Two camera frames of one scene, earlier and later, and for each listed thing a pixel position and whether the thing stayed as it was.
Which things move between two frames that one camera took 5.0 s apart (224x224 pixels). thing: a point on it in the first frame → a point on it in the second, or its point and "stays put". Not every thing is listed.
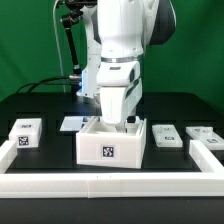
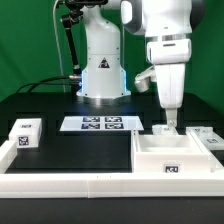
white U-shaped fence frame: [41, 185] stays put
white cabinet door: [167, 135] stays put
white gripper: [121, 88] → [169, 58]
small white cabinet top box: [26, 132] stays put
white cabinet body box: [100, 144] → [168, 154]
